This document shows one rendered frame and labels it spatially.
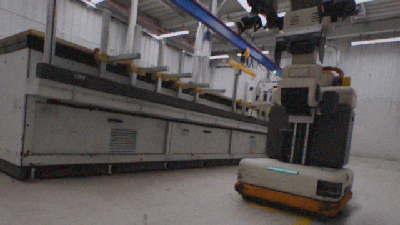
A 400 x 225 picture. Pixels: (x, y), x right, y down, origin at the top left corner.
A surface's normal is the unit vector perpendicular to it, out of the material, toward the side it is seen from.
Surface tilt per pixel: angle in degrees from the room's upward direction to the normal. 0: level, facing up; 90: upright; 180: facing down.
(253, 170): 90
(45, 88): 90
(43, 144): 90
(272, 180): 90
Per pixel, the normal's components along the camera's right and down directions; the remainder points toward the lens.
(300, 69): -0.60, 0.11
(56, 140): 0.81, 0.12
